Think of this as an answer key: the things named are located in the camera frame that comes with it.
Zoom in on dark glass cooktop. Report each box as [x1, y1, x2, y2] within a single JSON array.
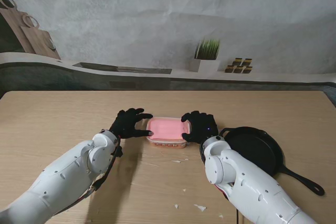
[[72, 62, 173, 75]]

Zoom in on red black arm cable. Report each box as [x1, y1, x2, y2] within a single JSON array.
[[59, 145, 120, 213], [215, 184, 241, 224]]

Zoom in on white block on floor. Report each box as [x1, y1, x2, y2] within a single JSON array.
[[189, 38, 222, 73]]

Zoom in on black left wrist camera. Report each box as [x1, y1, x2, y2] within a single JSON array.
[[113, 144, 124, 158]]

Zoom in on red black left arm cable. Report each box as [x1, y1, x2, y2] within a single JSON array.
[[59, 145, 120, 213]]

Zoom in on black cast iron skillet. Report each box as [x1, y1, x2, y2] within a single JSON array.
[[219, 126, 326, 196]]

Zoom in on white kitchen counter grey front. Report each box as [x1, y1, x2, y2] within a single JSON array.
[[0, 52, 336, 91]]

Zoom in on clear plastic lid pink sheet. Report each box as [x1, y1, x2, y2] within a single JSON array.
[[145, 115, 192, 143]]

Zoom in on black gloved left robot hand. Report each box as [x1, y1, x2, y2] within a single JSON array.
[[109, 108, 155, 140]]

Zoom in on large wooden cutting board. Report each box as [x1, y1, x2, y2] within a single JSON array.
[[0, 0, 35, 54]]

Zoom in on red black right arm cable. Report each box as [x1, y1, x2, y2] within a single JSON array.
[[215, 184, 241, 224]]

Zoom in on small wooden cutting board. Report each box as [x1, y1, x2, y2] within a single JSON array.
[[19, 13, 61, 60]]

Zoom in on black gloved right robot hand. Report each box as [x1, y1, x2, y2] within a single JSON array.
[[180, 110, 219, 144]]

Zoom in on white paper food container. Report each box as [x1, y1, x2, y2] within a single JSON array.
[[147, 138, 190, 150]]

